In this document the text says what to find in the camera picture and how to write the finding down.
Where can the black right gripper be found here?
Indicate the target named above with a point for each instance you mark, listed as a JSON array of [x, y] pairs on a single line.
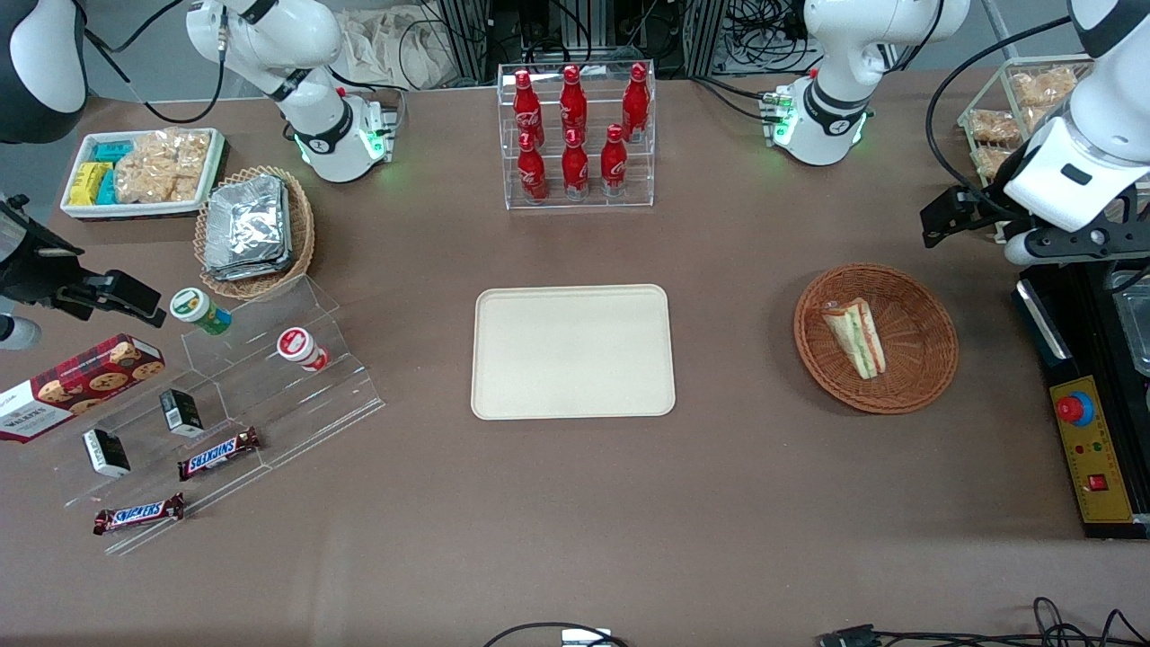
[[29, 266]]

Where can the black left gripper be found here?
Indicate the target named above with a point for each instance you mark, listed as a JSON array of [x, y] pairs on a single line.
[[986, 199]]

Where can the triangle sandwich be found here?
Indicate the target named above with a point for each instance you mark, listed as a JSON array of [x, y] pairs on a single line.
[[858, 340]]

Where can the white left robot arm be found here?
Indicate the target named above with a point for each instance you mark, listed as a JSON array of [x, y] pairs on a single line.
[[835, 99]]

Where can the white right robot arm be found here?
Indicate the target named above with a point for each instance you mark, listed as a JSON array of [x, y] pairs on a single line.
[[316, 135]]

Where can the white rectangular snack tray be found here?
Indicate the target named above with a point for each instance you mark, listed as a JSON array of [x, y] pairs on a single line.
[[81, 208]]

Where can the empty brown wicker basket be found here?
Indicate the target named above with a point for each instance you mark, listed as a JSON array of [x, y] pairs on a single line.
[[921, 341]]

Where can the wicker basket with foil packets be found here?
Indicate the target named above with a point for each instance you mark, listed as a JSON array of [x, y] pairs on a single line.
[[301, 243]]

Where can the cream plastic serving tray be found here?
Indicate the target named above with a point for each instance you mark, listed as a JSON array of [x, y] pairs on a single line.
[[573, 352]]

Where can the green lidded snack cup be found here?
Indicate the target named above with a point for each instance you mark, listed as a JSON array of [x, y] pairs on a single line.
[[199, 311]]

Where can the clear bag of fried snacks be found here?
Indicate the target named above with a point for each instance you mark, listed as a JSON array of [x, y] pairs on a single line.
[[991, 160], [1042, 88], [993, 125]]

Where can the red tartan cookie box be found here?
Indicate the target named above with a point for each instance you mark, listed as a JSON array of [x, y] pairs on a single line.
[[72, 386]]

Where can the teal snack packet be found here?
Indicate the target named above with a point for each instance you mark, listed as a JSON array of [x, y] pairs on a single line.
[[107, 189], [113, 151]]

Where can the small black box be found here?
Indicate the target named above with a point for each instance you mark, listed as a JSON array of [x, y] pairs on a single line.
[[106, 452], [182, 412]]

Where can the yellow snack packet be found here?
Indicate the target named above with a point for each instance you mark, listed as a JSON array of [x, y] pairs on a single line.
[[87, 182]]

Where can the silver foil packet stack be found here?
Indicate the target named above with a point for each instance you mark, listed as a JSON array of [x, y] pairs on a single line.
[[247, 229]]

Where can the black machine housing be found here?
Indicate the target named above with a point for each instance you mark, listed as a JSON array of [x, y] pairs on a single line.
[[1042, 314]]

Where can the clear bag of crackers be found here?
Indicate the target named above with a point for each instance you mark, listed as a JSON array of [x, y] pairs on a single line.
[[162, 166]]

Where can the brown snickers bar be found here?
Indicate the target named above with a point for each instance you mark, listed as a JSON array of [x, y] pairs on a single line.
[[218, 454], [139, 514]]

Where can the red lidded snack cup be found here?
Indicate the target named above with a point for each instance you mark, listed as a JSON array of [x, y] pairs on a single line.
[[301, 348]]

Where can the clear acrylic stepped stand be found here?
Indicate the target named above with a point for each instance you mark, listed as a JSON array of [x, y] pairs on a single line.
[[287, 404]]

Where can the clear plastic container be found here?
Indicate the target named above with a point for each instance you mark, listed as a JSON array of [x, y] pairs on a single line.
[[1134, 314]]

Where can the red emergency stop button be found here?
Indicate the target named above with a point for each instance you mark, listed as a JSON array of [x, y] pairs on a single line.
[[1074, 409]]

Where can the yellow control panel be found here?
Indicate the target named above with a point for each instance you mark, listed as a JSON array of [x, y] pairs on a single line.
[[1092, 467]]

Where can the red cola bottle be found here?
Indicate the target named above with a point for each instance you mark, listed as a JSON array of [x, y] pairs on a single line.
[[528, 108], [532, 172], [614, 164], [575, 168], [636, 101], [573, 103]]

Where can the clear acrylic bottle rack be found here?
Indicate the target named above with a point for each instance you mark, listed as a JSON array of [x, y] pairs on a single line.
[[584, 205]]

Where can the aluminium frame post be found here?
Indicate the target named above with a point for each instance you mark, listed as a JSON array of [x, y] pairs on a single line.
[[705, 36], [467, 36]]

